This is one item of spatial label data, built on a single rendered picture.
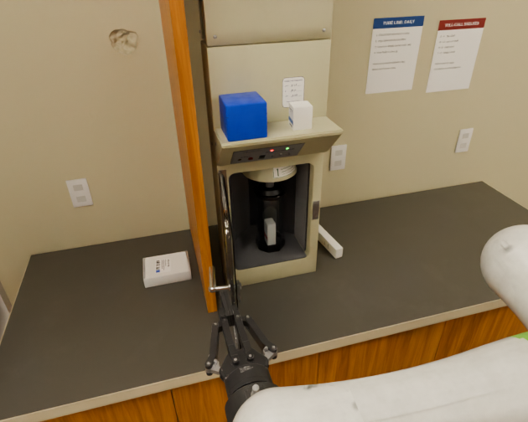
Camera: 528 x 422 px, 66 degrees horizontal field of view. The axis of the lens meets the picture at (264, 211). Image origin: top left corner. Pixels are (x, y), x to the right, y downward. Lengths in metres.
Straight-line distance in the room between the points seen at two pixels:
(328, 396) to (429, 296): 1.00
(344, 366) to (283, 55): 0.97
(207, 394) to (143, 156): 0.85
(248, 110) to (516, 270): 0.63
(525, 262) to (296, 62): 0.71
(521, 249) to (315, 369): 0.85
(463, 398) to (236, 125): 0.72
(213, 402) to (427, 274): 0.83
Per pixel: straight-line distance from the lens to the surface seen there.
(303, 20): 1.09
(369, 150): 1.83
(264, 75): 1.08
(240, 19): 1.05
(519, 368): 0.56
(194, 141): 1.00
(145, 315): 1.36
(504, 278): 0.70
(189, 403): 1.34
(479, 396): 0.53
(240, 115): 0.98
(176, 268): 1.45
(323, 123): 1.12
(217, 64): 1.05
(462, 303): 1.47
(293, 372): 1.35
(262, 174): 1.21
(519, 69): 2.16
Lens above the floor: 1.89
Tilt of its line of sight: 32 degrees down
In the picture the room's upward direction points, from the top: 1 degrees counter-clockwise
